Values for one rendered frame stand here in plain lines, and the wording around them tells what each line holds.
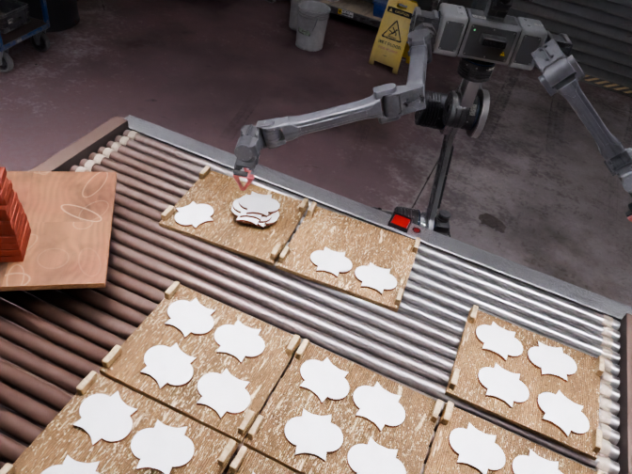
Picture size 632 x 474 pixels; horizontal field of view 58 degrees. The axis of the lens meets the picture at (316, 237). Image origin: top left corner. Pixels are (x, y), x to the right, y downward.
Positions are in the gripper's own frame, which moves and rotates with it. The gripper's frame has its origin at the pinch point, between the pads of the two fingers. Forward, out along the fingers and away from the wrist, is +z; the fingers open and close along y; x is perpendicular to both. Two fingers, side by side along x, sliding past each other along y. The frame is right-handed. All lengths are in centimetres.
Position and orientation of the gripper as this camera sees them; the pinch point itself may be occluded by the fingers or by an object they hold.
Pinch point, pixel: (244, 180)
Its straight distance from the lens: 191.5
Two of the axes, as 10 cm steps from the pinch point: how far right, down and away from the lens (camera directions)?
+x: 9.8, 1.7, 0.5
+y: -0.8, 6.6, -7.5
